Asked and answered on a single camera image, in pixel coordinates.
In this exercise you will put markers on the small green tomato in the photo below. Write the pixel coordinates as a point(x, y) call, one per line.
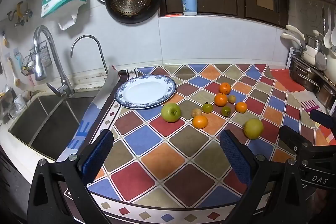
point(226, 111)
point(207, 107)

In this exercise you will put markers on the steel kitchen sink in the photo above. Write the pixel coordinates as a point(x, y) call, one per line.
point(50, 121)

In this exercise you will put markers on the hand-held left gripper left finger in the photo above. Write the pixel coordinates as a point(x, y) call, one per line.
point(97, 158)

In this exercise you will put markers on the steel slotted spatula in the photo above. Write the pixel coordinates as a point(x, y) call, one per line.
point(320, 58)

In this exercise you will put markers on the blue rimmed white plate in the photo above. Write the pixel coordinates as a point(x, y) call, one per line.
point(145, 91)

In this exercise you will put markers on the yellow-green apple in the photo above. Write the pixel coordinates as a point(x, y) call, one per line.
point(253, 128)

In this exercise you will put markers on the red foam mat tile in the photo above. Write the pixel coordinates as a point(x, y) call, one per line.
point(286, 79)

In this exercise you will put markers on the cups beside sink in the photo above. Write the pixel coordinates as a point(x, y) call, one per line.
point(18, 103)

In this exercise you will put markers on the thin chrome gooseneck faucet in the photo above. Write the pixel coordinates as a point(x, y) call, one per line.
point(86, 39)

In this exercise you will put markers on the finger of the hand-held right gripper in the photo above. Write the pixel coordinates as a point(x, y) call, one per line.
point(291, 137)
point(324, 119)

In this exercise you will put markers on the white plastic bag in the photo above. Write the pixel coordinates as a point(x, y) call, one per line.
point(68, 18)

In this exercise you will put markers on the green apple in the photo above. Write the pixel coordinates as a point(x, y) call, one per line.
point(170, 112)

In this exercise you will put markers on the stacked steel pots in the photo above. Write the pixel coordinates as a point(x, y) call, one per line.
point(305, 74)

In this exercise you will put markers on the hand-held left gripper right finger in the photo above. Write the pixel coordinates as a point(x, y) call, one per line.
point(236, 158)

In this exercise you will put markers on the large chrome pull-down faucet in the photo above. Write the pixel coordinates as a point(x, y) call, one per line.
point(42, 56)

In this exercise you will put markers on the colourful diamond pattern tablecloth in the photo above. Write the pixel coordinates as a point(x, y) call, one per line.
point(162, 158)

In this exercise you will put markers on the white serving spoons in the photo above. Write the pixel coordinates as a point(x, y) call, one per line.
point(328, 35)

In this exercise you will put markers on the small tan round fruit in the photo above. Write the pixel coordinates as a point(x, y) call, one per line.
point(231, 98)
point(196, 112)

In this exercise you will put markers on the orange tangerine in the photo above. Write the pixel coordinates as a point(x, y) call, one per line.
point(241, 107)
point(220, 99)
point(200, 121)
point(225, 88)

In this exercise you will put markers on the beige pink striped mat tile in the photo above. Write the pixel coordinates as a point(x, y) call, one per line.
point(307, 104)

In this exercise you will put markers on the white rack bracket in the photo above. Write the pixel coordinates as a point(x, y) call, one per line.
point(290, 57)

